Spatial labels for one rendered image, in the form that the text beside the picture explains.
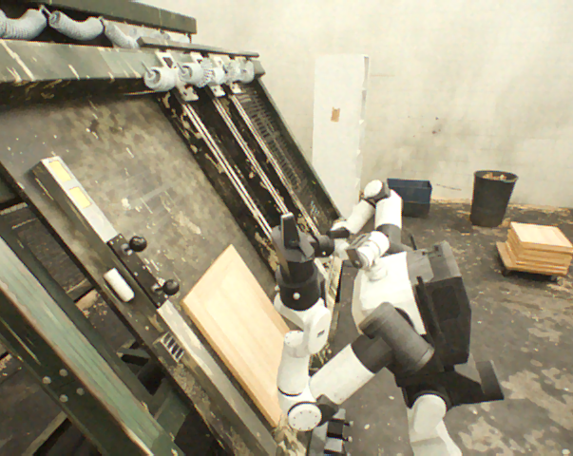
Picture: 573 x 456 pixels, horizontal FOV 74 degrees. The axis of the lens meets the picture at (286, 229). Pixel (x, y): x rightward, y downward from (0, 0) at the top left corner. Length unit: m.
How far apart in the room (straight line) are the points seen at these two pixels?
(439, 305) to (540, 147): 5.59
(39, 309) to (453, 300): 0.91
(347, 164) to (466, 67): 2.26
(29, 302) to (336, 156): 4.49
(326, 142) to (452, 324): 4.11
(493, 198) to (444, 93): 1.77
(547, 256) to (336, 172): 2.50
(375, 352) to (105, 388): 0.56
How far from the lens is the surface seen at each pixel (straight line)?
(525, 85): 6.38
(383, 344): 0.92
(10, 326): 0.85
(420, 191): 5.42
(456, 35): 6.25
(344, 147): 4.97
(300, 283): 0.74
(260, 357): 1.30
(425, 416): 1.32
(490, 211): 5.48
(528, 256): 4.23
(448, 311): 1.07
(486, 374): 1.31
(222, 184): 1.52
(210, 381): 1.06
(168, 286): 0.87
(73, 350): 0.82
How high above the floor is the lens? 1.88
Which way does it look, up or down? 23 degrees down
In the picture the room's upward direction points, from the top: straight up
